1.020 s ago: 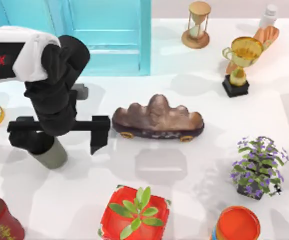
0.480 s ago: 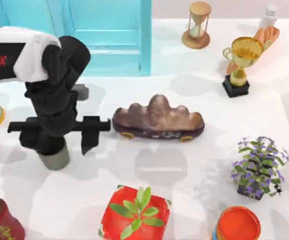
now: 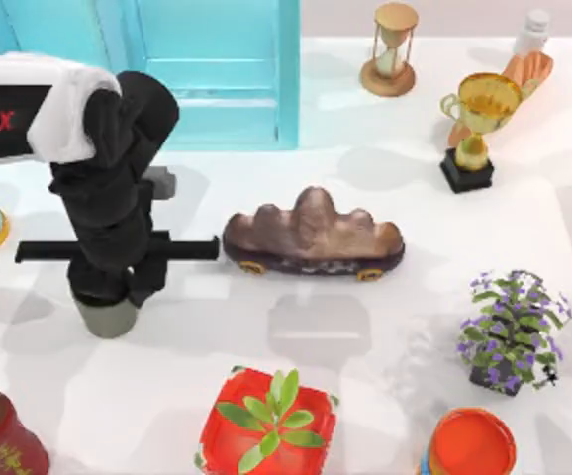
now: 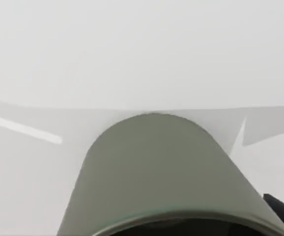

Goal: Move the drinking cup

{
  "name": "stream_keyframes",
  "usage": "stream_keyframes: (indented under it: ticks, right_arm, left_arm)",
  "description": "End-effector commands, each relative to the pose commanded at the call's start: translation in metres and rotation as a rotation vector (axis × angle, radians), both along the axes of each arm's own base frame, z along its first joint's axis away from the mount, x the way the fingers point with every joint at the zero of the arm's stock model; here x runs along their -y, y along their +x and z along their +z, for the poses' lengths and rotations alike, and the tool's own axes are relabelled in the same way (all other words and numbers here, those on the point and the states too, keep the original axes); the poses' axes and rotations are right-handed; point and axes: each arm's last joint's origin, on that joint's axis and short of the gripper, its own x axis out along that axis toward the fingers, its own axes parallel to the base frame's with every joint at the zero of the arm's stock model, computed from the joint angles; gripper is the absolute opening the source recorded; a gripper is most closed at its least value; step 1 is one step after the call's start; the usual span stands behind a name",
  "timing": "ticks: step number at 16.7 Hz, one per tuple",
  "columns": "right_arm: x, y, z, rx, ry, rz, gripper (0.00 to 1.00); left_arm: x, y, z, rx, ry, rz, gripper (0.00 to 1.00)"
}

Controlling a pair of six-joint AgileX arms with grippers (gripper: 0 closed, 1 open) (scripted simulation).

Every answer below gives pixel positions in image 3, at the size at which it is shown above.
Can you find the grey cup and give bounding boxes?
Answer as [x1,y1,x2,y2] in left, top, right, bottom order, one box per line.
[73,291,141,340]

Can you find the brown mountain-shaped ornament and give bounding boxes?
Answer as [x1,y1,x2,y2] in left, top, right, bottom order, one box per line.
[222,185,408,285]

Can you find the dark red bottle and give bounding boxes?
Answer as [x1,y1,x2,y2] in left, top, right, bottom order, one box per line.
[0,382,51,475]

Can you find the green plant in red pot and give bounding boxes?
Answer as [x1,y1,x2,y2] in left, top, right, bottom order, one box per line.
[193,366,341,475]

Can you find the light blue rack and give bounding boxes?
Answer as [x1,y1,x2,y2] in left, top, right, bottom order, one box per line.
[0,0,301,152]

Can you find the wooden hourglass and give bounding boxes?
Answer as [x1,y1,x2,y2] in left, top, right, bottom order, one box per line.
[358,2,421,98]

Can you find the purple flower plant in pot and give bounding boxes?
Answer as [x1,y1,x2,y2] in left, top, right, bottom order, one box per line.
[455,268,572,398]

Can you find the gold trophy with black base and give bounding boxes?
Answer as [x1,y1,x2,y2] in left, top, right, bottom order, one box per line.
[438,72,524,195]

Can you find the white bottle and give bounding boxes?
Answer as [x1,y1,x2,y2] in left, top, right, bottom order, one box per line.
[513,9,552,58]

